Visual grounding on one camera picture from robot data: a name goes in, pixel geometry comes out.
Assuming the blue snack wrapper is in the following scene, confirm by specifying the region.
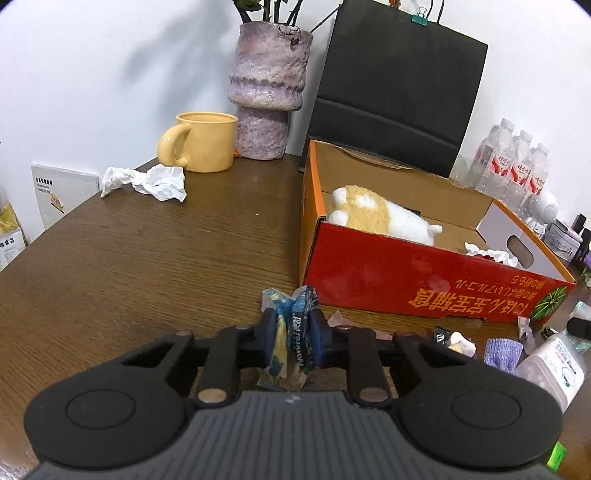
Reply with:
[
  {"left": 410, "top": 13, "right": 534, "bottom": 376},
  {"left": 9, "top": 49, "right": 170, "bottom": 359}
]
[{"left": 256, "top": 286, "right": 318, "bottom": 391}]

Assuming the small metal tin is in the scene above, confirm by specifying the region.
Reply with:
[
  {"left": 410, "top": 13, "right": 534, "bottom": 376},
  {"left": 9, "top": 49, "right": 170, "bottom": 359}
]
[{"left": 543, "top": 219, "right": 582, "bottom": 262}]

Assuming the dried pink flowers bouquet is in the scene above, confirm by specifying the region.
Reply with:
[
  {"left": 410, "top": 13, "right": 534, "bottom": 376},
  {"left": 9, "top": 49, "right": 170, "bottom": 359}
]
[{"left": 230, "top": 0, "right": 334, "bottom": 33}]

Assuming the green binder clip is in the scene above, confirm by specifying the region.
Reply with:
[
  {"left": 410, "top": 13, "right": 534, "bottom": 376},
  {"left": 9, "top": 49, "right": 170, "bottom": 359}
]
[{"left": 411, "top": 6, "right": 430, "bottom": 27}]

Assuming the crumpled white tissue paper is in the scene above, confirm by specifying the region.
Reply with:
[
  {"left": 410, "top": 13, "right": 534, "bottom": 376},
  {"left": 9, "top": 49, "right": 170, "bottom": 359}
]
[{"left": 100, "top": 164, "right": 187, "bottom": 202}]

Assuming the white robot figurine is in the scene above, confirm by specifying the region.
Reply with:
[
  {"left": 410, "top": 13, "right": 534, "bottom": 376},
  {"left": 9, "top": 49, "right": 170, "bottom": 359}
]
[{"left": 526, "top": 190, "right": 559, "bottom": 238}]

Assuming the crumpled tissue in box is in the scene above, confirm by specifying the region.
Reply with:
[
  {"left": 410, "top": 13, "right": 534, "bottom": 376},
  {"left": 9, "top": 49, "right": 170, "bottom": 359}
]
[{"left": 465, "top": 242, "right": 519, "bottom": 268}]

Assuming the water bottle left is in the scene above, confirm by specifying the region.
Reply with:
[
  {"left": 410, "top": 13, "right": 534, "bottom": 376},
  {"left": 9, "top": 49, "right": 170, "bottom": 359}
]
[{"left": 475, "top": 118, "right": 515, "bottom": 198}]

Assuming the water bottle middle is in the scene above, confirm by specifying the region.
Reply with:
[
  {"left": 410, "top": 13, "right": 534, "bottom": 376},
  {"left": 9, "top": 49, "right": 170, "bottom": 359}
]
[{"left": 502, "top": 130, "right": 533, "bottom": 213}]

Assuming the yellow ceramic mug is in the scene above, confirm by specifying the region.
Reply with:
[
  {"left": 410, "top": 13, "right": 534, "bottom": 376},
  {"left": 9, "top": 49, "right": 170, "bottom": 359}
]
[{"left": 157, "top": 112, "right": 238, "bottom": 173}]

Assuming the black paper shopping bag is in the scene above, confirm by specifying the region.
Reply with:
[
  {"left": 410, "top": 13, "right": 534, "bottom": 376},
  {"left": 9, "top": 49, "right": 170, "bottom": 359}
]
[{"left": 308, "top": 1, "right": 488, "bottom": 177}]

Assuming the water bottle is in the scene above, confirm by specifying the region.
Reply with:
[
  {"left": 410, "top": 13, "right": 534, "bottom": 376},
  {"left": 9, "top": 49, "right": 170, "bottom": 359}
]
[
  {"left": 520, "top": 143, "right": 549, "bottom": 221},
  {"left": 475, "top": 118, "right": 515, "bottom": 198},
  {"left": 502, "top": 130, "right": 533, "bottom": 213}
]

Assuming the purple knitted cloth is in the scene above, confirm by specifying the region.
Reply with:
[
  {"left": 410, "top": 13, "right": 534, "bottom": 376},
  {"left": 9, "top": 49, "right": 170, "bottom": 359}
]
[{"left": 484, "top": 338, "right": 524, "bottom": 375}]

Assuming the yellow snack bag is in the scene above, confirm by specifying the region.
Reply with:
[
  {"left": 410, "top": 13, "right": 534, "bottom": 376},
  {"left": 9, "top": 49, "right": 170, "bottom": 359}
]
[{"left": 0, "top": 188, "right": 27, "bottom": 270}]

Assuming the water bottle right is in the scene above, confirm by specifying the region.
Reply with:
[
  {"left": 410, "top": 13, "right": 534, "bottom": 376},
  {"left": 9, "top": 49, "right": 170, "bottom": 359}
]
[{"left": 520, "top": 143, "right": 549, "bottom": 221}]

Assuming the white booklet against wall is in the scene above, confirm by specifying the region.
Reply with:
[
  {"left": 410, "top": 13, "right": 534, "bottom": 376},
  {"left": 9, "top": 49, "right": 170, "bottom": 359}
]
[{"left": 31, "top": 163, "right": 99, "bottom": 230}]

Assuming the white plastic bottle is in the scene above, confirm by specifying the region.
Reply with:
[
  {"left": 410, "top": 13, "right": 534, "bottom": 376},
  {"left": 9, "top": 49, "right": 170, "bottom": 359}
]
[{"left": 516, "top": 331, "right": 590, "bottom": 413}]

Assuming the orange red cardboard box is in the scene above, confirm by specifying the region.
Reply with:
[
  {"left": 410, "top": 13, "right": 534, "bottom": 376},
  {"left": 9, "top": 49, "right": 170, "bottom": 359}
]
[{"left": 300, "top": 140, "right": 576, "bottom": 323}]

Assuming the orange white plush cat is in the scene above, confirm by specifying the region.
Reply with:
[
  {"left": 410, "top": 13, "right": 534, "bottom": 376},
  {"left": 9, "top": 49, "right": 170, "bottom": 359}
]
[{"left": 327, "top": 185, "right": 443, "bottom": 246}]

